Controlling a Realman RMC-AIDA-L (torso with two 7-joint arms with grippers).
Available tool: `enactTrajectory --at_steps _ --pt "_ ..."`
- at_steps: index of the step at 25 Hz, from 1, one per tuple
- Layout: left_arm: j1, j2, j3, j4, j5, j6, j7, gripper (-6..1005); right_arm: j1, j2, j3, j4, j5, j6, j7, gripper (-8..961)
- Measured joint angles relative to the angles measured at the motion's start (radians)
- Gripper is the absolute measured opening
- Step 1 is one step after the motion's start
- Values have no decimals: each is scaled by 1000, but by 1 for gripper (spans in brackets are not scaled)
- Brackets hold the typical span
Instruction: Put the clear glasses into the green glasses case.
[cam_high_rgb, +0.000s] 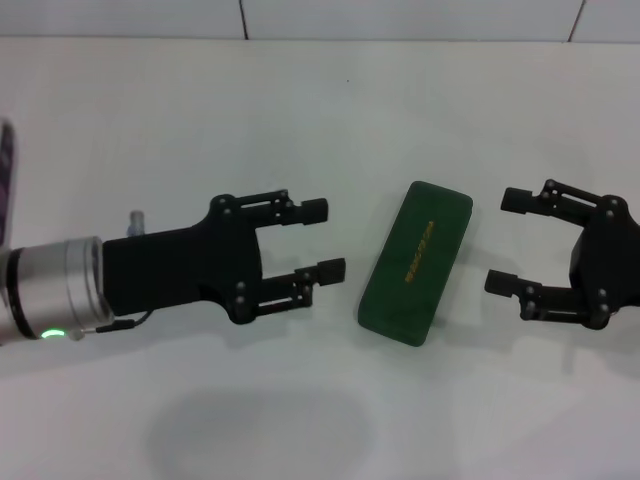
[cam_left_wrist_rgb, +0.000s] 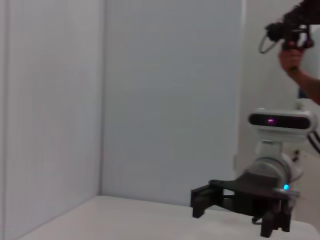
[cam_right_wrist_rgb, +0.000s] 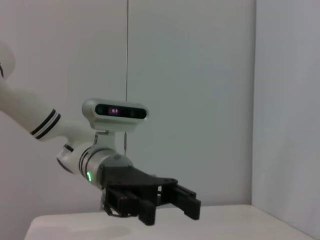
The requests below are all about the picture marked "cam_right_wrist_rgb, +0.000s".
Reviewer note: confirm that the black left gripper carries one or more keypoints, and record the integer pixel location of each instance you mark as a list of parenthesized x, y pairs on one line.
[(135, 180)]

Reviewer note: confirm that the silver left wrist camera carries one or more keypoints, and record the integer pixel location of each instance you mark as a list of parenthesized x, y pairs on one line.
[(117, 111)]

